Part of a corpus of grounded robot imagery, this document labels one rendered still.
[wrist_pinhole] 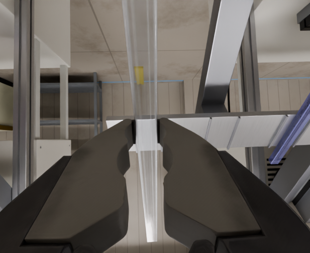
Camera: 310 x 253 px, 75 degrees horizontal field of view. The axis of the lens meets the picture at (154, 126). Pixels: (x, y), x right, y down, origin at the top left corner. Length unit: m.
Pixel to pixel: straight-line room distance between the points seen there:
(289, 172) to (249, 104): 0.22
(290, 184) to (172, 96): 3.18
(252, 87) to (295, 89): 3.86
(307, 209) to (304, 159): 0.15
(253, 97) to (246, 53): 0.14
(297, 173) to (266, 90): 3.71
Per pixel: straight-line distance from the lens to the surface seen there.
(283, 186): 0.65
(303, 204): 0.67
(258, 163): 0.71
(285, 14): 0.88
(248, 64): 0.72
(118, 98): 3.66
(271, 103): 4.25
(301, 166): 0.58
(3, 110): 3.77
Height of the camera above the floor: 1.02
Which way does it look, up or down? 4 degrees down
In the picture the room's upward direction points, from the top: 178 degrees clockwise
